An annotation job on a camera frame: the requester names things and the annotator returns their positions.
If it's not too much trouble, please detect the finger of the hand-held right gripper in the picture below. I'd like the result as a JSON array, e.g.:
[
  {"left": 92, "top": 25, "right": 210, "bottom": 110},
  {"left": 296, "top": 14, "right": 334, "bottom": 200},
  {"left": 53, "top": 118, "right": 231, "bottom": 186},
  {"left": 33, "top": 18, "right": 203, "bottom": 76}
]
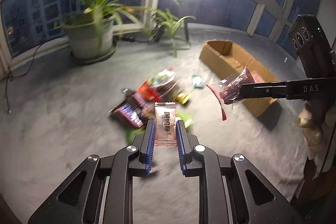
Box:
[{"left": 240, "top": 80, "right": 288, "bottom": 100}]

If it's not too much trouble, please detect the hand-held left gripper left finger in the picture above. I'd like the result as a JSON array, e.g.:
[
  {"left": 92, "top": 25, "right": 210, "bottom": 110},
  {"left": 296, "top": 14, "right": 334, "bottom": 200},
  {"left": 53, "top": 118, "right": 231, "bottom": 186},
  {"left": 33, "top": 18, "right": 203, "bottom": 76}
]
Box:
[{"left": 28, "top": 120, "right": 155, "bottom": 224}]

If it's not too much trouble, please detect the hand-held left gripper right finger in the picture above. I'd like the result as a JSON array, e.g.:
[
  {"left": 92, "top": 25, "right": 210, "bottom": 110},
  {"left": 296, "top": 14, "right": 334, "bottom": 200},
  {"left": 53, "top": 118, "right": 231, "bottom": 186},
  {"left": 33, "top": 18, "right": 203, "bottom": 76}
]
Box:
[{"left": 176, "top": 120, "right": 305, "bottom": 224}]

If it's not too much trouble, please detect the pink snack packet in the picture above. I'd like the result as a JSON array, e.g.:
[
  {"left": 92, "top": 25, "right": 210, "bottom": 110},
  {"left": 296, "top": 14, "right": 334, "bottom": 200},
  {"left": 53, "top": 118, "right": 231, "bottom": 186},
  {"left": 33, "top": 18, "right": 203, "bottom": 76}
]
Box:
[{"left": 155, "top": 102, "right": 177, "bottom": 148}]

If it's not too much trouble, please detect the cardboard box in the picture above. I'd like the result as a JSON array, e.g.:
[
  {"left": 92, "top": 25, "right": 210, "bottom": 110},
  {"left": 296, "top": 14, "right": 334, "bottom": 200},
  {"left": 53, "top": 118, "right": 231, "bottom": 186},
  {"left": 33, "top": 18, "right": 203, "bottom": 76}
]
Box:
[{"left": 199, "top": 40, "right": 279, "bottom": 117}]

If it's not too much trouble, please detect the person's right forearm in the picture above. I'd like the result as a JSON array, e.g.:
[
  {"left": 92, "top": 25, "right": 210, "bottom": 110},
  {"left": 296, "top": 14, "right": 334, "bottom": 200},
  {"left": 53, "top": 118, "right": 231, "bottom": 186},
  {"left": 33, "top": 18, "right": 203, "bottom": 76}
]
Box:
[{"left": 290, "top": 158, "right": 336, "bottom": 224}]

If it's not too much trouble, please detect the person's right hand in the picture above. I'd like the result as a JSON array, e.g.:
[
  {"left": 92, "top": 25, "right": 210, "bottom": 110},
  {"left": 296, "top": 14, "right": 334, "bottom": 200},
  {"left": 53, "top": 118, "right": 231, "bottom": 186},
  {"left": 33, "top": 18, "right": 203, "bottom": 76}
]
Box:
[{"left": 296, "top": 105, "right": 325, "bottom": 170}]

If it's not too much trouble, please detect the dark purple snack packet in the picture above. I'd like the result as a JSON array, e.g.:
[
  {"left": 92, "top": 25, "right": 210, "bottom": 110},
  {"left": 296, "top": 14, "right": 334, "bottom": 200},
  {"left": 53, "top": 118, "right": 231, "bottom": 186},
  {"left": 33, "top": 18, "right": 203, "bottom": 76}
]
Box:
[{"left": 109, "top": 89, "right": 155, "bottom": 128}]

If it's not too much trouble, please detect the green candy in clear wrapper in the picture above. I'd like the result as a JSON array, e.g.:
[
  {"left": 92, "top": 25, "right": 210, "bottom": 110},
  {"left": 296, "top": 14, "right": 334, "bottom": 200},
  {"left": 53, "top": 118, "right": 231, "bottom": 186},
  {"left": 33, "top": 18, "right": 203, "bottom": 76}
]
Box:
[{"left": 191, "top": 74, "right": 205, "bottom": 90}]

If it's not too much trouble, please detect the green pot saucer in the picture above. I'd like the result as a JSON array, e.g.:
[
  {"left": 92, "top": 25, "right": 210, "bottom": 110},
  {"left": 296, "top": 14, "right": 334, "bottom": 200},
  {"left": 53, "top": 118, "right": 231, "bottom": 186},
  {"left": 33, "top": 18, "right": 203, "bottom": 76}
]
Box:
[{"left": 70, "top": 40, "right": 118, "bottom": 65}]

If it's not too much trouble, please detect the small spider plant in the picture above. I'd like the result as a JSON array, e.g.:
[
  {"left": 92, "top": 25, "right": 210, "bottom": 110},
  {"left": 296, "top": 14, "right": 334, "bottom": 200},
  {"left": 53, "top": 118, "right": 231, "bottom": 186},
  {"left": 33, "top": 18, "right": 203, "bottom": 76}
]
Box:
[{"left": 143, "top": 7, "right": 197, "bottom": 58}]

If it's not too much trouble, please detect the grey green plant pot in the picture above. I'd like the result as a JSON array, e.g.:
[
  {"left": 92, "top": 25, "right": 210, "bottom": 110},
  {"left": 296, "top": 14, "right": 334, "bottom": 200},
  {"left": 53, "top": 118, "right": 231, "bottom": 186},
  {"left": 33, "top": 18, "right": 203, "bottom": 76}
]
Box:
[{"left": 63, "top": 14, "right": 116, "bottom": 59}]

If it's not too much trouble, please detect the black power adapter cable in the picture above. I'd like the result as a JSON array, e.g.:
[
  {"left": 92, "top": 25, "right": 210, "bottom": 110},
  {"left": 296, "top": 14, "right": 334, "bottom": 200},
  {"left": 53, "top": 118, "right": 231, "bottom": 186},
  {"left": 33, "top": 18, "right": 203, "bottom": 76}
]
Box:
[{"left": 115, "top": 21, "right": 164, "bottom": 43}]

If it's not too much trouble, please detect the thin black cable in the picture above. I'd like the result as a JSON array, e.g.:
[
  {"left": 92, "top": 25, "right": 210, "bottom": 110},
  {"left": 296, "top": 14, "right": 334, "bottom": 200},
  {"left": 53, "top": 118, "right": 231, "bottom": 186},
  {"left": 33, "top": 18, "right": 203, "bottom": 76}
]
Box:
[{"left": 0, "top": 43, "right": 45, "bottom": 113}]

